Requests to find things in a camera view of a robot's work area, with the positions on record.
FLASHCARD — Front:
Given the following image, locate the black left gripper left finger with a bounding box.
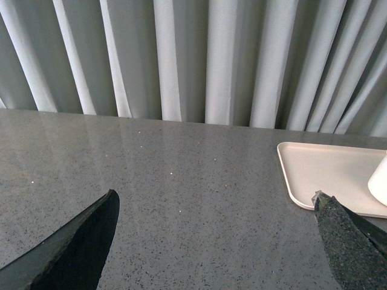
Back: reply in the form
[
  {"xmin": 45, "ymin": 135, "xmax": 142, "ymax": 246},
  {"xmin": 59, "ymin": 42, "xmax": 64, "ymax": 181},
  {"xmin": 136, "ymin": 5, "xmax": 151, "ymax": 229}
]
[{"xmin": 1, "ymin": 190, "xmax": 120, "ymax": 289}]

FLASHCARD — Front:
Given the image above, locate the cream rectangular tray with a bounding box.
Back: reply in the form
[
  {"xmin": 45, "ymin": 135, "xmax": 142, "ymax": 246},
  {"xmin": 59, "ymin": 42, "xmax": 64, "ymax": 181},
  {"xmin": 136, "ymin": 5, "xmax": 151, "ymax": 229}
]
[{"xmin": 277, "ymin": 142, "xmax": 386, "ymax": 219}]

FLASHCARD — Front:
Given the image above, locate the grey pleated curtain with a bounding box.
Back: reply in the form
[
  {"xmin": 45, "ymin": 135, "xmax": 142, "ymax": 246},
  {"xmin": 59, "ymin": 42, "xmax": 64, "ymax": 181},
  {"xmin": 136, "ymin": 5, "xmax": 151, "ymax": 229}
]
[{"xmin": 1, "ymin": 1, "xmax": 386, "ymax": 137}]

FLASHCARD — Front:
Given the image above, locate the white smiley mug black handle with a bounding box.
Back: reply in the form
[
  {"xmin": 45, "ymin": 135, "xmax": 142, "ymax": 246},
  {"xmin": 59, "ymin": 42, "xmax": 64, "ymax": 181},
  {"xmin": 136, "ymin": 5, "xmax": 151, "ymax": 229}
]
[{"xmin": 368, "ymin": 152, "xmax": 387, "ymax": 206}]

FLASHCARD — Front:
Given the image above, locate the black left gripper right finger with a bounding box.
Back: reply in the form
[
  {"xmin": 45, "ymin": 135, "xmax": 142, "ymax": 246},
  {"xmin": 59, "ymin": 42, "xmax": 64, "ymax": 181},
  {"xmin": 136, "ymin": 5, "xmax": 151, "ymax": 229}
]
[{"xmin": 312, "ymin": 190, "xmax": 386, "ymax": 289}]

